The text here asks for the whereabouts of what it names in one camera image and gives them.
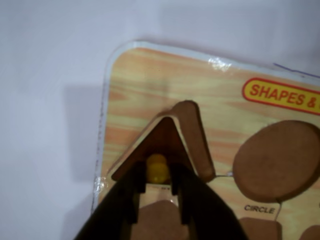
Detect wooden shape puzzle board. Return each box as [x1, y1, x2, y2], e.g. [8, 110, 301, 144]
[91, 39, 320, 240]

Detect brown triangle piece yellow pin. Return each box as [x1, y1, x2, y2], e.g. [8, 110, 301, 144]
[109, 113, 192, 186]

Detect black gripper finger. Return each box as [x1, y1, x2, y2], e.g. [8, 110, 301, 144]
[171, 162, 248, 240]
[74, 161, 147, 240]

